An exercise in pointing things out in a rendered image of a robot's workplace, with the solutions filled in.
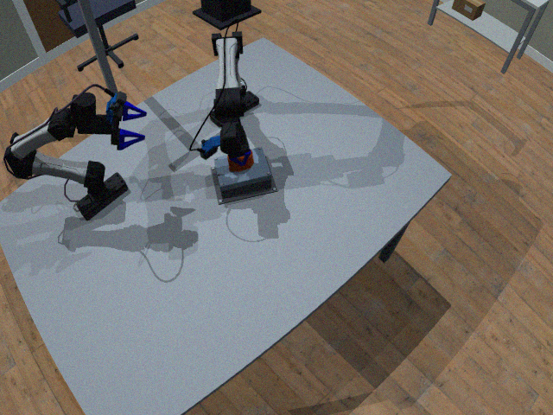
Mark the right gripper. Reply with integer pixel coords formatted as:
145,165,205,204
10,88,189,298
93,93,147,150

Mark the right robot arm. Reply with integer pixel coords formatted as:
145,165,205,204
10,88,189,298
5,93,126,217

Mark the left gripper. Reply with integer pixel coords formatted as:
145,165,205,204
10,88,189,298
201,125,251,166

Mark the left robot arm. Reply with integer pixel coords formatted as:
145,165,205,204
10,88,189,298
210,31,259,155

